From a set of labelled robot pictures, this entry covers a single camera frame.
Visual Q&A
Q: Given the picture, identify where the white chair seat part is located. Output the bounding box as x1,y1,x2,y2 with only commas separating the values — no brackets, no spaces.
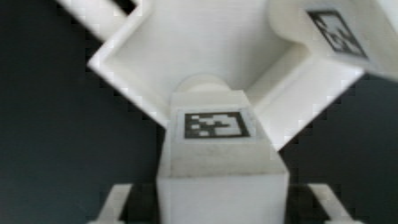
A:
54,0,363,148

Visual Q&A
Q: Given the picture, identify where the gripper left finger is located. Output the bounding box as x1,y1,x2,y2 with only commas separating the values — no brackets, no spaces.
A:
86,184,132,224

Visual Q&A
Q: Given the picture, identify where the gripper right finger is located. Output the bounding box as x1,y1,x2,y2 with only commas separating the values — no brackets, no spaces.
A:
308,184,363,224

